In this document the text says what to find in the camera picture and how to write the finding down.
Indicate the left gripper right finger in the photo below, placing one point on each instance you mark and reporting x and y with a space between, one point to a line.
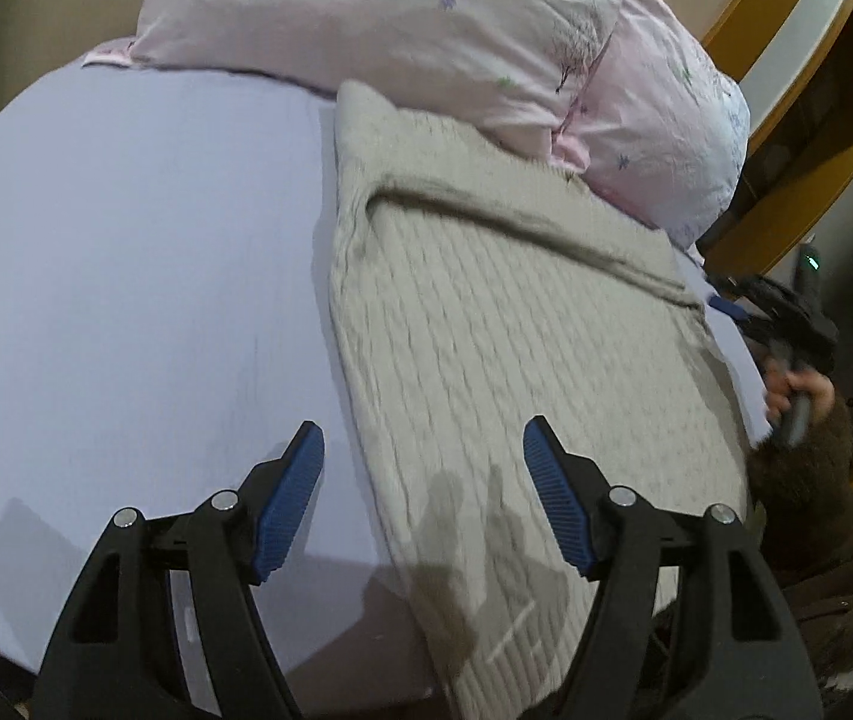
687 620

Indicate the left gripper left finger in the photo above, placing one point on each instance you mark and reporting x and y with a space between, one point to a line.
116 649

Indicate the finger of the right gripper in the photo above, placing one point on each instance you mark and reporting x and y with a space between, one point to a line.
726 308

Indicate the beige knitted sweater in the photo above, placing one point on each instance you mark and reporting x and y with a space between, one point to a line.
471 291

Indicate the brown fuzzy sleeve forearm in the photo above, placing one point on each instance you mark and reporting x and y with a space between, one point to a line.
807 498

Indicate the right hand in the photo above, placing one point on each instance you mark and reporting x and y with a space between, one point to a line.
783 387

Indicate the pink floral pillow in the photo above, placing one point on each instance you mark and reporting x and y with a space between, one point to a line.
658 130
511 68

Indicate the wooden headboard shelf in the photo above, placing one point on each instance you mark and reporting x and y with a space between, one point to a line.
794 61

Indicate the lavender bed sheet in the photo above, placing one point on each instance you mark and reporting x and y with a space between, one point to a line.
165 323

